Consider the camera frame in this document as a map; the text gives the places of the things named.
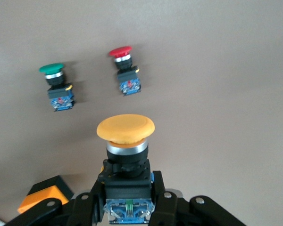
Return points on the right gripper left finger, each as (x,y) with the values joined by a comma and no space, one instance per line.
(85,207)

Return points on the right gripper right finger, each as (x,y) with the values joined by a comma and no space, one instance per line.
(169,209)

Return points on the yellow mushroom push button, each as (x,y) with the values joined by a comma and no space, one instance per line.
(126,127)

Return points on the green mushroom push button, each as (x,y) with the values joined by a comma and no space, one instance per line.
(52,68)

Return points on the red mushroom push button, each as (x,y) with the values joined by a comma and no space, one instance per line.
(120,51)

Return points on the orange button enclosure box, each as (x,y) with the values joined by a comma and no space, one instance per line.
(42,195)

